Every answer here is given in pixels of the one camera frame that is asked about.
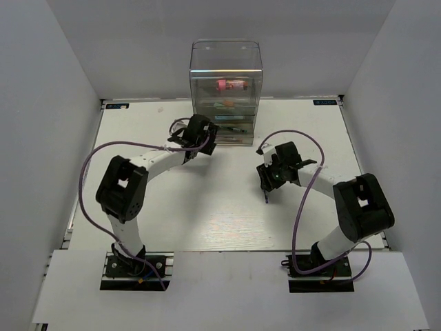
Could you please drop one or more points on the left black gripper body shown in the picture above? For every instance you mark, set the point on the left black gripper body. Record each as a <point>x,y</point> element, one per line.
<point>212,130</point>

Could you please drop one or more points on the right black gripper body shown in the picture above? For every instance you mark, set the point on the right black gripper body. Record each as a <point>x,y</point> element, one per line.
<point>273,175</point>

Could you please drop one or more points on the blue capped highlighter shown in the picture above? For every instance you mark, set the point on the blue capped highlighter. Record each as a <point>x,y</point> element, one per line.
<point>229,118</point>

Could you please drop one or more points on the green pen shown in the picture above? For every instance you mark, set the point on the green pen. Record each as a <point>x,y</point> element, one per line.
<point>232,129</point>

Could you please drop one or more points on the pink capped glue tube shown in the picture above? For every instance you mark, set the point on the pink capped glue tube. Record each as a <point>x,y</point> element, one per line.
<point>231,84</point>

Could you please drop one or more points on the red pen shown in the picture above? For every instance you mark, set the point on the red pen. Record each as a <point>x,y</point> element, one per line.
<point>229,140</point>

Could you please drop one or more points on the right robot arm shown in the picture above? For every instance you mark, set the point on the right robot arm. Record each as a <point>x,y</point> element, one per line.
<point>362,208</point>

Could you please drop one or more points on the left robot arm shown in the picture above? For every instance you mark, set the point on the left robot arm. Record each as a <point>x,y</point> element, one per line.
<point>121,191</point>

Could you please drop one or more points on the clear acrylic drawer organizer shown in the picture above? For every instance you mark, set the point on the clear acrylic drawer organizer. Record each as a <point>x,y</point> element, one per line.
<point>214,59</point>

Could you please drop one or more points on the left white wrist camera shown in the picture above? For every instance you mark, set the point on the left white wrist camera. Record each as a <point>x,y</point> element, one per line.
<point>177,127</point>

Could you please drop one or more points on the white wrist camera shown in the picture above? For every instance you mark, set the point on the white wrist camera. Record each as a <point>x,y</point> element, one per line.
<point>177,127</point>
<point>266,151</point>

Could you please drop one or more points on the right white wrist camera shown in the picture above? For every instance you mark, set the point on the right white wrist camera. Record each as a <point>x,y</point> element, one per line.
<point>266,151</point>

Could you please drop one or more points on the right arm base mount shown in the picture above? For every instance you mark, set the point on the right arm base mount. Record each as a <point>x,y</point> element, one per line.
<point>336,278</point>

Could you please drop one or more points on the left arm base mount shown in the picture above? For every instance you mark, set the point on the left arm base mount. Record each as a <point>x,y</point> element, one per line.
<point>118,276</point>

